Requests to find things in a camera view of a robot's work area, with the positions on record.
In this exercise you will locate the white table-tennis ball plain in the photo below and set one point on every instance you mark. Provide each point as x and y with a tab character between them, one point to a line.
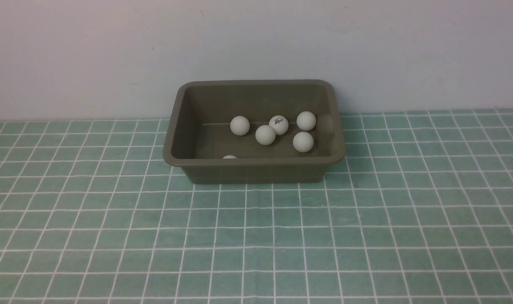
240	126
306	121

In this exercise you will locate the green checkered tablecloth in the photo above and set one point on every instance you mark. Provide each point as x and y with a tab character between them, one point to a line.
419	212

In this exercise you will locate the white table-tennis ball red logo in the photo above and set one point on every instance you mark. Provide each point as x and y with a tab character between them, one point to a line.
265	135

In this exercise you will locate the olive plastic bin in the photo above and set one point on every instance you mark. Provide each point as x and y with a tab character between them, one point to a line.
199	134

